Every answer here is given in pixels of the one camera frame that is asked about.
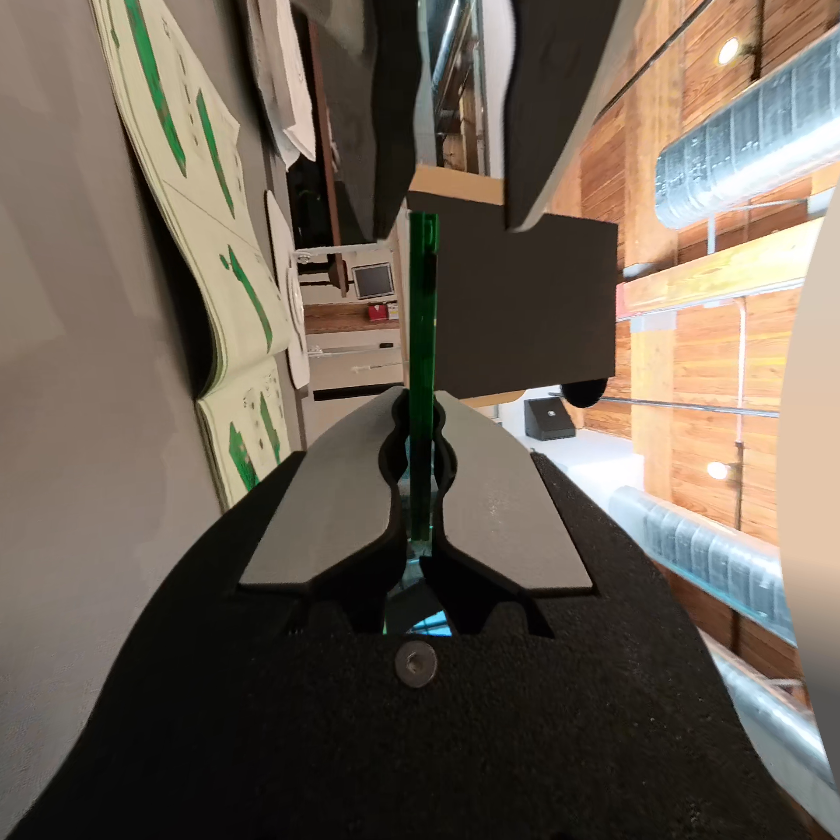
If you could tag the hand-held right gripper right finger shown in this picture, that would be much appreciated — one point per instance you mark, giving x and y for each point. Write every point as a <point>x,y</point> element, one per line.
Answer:
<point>505,518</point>

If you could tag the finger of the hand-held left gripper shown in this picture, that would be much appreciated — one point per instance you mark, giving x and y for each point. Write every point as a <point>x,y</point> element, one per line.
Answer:
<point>374,98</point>
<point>558,79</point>

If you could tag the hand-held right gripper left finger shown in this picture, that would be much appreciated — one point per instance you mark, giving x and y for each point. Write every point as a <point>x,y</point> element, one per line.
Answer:
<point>321,518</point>

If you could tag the green brick plate assembly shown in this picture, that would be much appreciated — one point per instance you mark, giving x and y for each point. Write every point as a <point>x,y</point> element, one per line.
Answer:
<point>423,328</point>

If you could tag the black desk divider panel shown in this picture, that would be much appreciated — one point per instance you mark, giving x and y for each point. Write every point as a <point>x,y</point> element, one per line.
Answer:
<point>525,302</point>

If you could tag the grey desk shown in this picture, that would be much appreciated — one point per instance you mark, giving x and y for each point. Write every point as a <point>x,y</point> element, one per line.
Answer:
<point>79,328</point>

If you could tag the dark wooden table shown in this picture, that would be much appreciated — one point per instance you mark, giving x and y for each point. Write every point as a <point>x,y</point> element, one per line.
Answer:
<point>328,164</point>

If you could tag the white paper sheets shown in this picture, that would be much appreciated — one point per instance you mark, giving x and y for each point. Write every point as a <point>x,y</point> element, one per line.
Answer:
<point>285,85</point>

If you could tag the black speaker box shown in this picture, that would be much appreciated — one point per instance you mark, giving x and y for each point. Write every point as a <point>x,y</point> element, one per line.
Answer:
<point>550,420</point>

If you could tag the black fuzzy object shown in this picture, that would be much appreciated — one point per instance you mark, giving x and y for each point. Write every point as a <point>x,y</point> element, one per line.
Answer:
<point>583,392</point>

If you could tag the ceiling lamp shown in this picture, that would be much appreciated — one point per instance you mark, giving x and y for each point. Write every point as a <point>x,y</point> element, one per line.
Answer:
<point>717,470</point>
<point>728,51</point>

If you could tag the small grey monitor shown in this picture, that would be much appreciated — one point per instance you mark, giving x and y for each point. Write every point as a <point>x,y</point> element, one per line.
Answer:
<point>373,281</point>

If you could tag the open instruction booklet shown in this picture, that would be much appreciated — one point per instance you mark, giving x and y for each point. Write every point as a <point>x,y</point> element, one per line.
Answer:
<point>197,197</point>

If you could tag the small red box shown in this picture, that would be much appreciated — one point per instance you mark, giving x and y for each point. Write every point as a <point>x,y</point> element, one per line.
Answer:
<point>376,312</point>

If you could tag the silver ventilation duct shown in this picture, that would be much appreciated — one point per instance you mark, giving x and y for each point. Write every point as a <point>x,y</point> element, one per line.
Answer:
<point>709,558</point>
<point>741,151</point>
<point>768,709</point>

